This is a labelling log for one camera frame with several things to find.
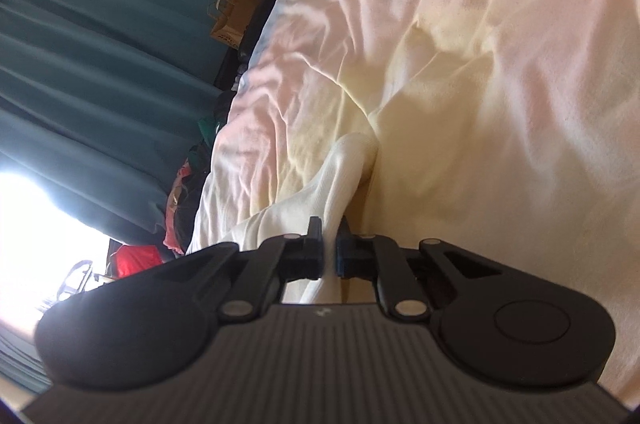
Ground brown paper bag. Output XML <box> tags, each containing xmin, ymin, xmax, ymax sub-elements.
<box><xmin>207</xmin><ymin>0</ymin><xmax>260</xmax><ymax>49</ymax></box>

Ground white garment steamer stand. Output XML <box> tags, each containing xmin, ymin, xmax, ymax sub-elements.
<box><xmin>54</xmin><ymin>260</ymin><xmax>93</xmax><ymax>303</ymax></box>

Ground cream white sweatpants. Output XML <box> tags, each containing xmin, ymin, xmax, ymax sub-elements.
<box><xmin>219</xmin><ymin>131</ymin><xmax>381</xmax><ymax>305</ymax></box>

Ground pile of mixed clothes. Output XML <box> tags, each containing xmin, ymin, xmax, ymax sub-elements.
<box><xmin>164</xmin><ymin>90</ymin><xmax>236</xmax><ymax>255</ymax></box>

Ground pastel tie-dye bed sheet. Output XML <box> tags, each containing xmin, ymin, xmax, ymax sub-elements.
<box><xmin>190</xmin><ymin>0</ymin><xmax>639</xmax><ymax>405</ymax></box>

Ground teal window curtain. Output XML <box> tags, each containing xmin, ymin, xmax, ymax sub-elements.
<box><xmin>1</xmin><ymin>0</ymin><xmax>227</xmax><ymax>245</ymax></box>

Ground red bag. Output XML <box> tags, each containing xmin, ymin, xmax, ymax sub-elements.
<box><xmin>107</xmin><ymin>245</ymin><xmax>163</xmax><ymax>279</ymax></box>

